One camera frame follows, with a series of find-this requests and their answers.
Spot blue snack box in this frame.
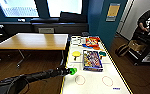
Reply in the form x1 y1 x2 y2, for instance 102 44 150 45
82 49 104 73

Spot white air hockey table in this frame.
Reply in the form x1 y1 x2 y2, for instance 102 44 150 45
59 35 134 94

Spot clear glass bowl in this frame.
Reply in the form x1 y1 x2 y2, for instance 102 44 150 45
70 35 84 46

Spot red flat item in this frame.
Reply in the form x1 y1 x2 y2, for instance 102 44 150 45
82 36 102 50

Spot teal paddle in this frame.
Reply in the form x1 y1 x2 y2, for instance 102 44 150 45
98 51 108 59

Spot black sofa cushion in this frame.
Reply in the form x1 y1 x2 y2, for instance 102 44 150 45
59 10 89 24

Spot dark sofa row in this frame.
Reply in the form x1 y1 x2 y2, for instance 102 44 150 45
0 18 90 35

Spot brown backpack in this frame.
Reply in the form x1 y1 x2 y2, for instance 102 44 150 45
115 43 130 58

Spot bright window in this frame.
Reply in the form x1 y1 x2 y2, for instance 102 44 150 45
0 0 40 18
46 0 84 18

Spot brown cardboard box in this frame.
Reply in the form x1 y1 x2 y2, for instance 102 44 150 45
128 39 148 54

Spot white framed door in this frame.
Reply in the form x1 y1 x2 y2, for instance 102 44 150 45
116 0 135 34

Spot black wheeled cart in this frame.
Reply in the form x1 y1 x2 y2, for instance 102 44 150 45
128 33 150 66

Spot yellow wall sign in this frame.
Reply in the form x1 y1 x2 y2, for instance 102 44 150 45
106 2 121 22

